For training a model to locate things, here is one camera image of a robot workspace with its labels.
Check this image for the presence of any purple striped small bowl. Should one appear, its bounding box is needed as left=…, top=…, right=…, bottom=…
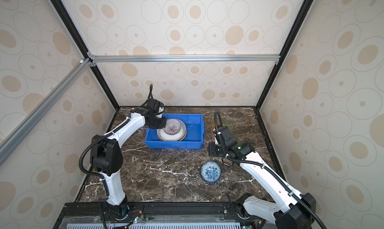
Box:
left=163, top=118, right=182, bottom=135

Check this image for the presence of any blue floral white bowl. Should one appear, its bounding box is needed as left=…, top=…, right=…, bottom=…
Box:
left=201, top=161, right=222, bottom=183

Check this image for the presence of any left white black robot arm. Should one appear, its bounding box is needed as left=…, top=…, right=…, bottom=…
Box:
left=79, top=98, right=167, bottom=207

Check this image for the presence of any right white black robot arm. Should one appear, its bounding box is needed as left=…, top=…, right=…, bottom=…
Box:
left=208, top=126, right=326, bottom=229

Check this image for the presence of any blue plastic bin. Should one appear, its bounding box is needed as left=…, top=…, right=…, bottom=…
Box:
left=145, top=113, right=204, bottom=149

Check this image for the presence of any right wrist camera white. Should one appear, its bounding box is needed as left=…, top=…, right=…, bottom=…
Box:
left=213, top=128, right=222, bottom=145

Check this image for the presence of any horizontal aluminium back rail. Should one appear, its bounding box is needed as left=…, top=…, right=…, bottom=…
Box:
left=91, top=54, right=280, bottom=63

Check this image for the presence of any left diagonal aluminium rail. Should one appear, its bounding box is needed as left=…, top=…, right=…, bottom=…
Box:
left=1, top=58, right=91, bottom=164

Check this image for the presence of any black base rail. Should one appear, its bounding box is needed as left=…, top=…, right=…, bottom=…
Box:
left=54, top=202, right=276, bottom=229

